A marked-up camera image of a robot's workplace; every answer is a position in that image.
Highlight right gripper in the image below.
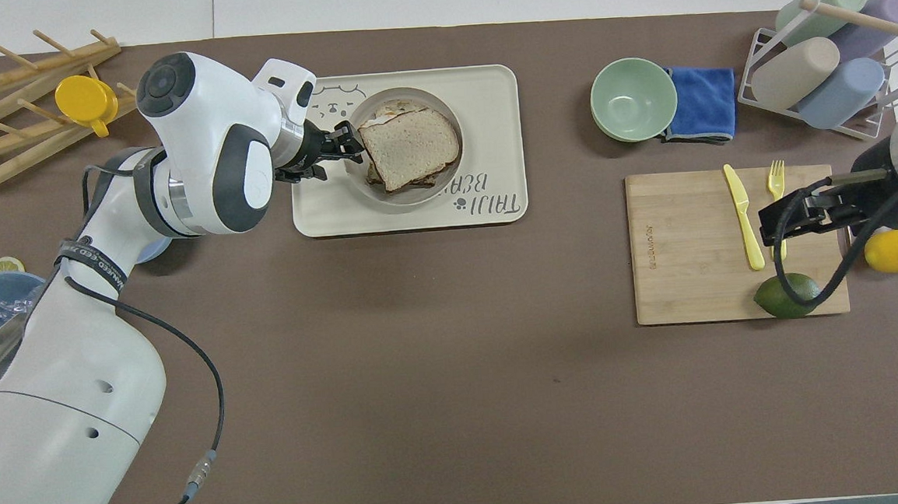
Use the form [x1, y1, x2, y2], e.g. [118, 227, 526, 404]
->
[754, 139, 898, 248]

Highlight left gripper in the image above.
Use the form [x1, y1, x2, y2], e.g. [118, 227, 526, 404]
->
[272, 120, 368, 186]

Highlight bread sandwich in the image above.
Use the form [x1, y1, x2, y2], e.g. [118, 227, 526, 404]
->
[356, 105, 465, 195]

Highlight sandwich base with filling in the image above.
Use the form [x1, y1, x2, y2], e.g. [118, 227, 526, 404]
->
[360, 98, 463, 197]

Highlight white round plate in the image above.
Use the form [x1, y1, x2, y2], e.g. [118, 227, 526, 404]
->
[339, 84, 468, 210]

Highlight light blue plate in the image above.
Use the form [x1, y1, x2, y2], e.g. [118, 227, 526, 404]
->
[130, 235, 176, 266]

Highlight yellow plastic fork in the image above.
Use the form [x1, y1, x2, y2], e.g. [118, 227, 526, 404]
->
[764, 158, 793, 264]

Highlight yellow lemon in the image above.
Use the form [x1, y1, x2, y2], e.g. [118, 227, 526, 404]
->
[861, 229, 898, 275]

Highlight yellow plastic knife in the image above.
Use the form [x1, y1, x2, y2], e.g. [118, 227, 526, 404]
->
[722, 161, 767, 273]

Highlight blue tumbler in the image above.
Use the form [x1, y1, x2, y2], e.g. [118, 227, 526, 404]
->
[794, 55, 889, 132]

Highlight green lime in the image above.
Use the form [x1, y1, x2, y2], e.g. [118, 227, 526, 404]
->
[752, 270, 825, 322]

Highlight beige tumbler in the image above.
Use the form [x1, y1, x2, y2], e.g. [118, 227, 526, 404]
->
[749, 35, 845, 113]

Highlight beige printed tray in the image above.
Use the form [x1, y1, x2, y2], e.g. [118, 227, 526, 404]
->
[285, 63, 531, 240]

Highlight wooden cutting board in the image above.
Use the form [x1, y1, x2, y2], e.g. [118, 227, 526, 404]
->
[623, 161, 852, 328]

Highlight blue cloth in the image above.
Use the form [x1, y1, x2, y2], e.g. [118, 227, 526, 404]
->
[657, 62, 741, 149]

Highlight wooden rod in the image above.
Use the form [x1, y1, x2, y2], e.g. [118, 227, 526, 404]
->
[799, 0, 898, 57]

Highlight purple tumbler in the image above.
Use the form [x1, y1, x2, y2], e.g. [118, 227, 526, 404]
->
[826, 0, 898, 63]

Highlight green tumbler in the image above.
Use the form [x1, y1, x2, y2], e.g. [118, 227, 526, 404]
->
[773, 0, 872, 48]

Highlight green bowl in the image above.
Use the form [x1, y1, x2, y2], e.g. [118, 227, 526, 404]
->
[588, 54, 682, 146]

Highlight yellow plastic cup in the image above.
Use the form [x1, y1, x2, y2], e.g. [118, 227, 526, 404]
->
[53, 73, 121, 141]

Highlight wooden dish rack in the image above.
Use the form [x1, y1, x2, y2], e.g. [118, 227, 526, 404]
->
[0, 24, 143, 190]

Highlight black cable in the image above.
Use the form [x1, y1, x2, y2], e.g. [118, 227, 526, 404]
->
[58, 153, 233, 504]
[768, 165, 898, 310]

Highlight white wire cup rack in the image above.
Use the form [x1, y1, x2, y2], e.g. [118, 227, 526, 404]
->
[731, 0, 898, 149]

